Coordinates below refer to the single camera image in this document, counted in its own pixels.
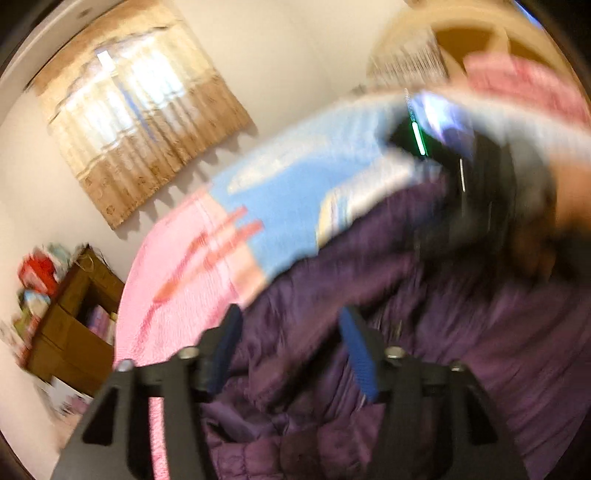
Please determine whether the stack of books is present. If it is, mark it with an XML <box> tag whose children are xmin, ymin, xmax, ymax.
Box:
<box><xmin>88</xmin><ymin>305</ymin><xmax>118</xmax><ymax>344</ymax></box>

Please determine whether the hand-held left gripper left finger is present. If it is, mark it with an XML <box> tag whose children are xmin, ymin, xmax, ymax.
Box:
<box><xmin>53</xmin><ymin>305</ymin><xmax>244</xmax><ymax>480</ymax></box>

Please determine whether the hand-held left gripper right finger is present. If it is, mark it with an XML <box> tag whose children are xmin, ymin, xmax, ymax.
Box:
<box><xmin>338</xmin><ymin>305</ymin><xmax>529</xmax><ymax>480</ymax></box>

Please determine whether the pink bed cover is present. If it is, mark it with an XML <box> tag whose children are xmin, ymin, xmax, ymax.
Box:
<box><xmin>113</xmin><ymin>191</ymin><xmax>278</xmax><ymax>480</ymax></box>

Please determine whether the red gift bag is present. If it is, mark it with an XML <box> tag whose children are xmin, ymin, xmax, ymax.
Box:
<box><xmin>17</xmin><ymin>256</ymin><xmax>58</xmax><ymax>296</ymax></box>

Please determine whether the person's right hand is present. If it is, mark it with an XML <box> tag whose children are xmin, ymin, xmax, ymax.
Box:
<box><xmin>512</xmin><ymin>157</ymin><xmax>591</xmax><ymax>278</ymax></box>

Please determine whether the cream wooden headboard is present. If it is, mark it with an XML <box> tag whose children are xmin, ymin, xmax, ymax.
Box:
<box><xmin>369</xmin><ymin>0</ymin><xmax>573</xmax><ymax>88</ymax></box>

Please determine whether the pink folded quilt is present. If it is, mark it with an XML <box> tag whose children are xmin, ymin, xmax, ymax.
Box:
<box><xmin>464</xmin><ymin>53</ymin><xmax>591</xmax><ymax>123</ymax></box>

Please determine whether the blue printed bed sheet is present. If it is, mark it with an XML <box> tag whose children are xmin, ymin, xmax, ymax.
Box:
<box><xmin>210</xmin><ymin>90</ymin><xmax>462</xmax><ymax>301</ymax></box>

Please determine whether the wide yellow window curtain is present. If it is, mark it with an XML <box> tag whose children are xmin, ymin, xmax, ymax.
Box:
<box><xmin>30</xmin><ymin>0</ymin><xmax>254</xmax><ymax>230</ymax></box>

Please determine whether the white paper bag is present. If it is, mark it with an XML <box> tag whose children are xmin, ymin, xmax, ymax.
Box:
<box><xmin>46</xmin><ymin>376</ymin><xmax>95</xmax><ymax>418</ymax></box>

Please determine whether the patterned pillow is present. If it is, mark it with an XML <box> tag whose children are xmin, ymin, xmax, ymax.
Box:
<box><xmin>367</xmin><ymin>39</ymin><xmax>451</xmax><ymax>90</ymax></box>

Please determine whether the purple quilted jacket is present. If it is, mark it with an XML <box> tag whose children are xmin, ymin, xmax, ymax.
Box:
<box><xmin>203</xmin><ymin>178</ymin><xmax>591</xmax><ymax>480</ymax></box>

